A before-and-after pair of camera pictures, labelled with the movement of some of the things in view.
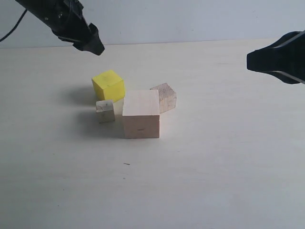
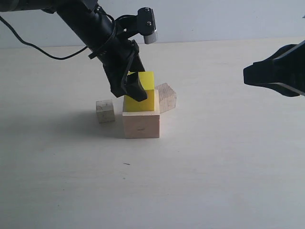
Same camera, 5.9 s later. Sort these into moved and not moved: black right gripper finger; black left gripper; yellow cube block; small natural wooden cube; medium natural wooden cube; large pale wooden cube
Moved: yellow cube block; black left gripper; black right gripper finger
Not moved: large pale wooden cube; medium natural wooden cube; small natural wooden cube
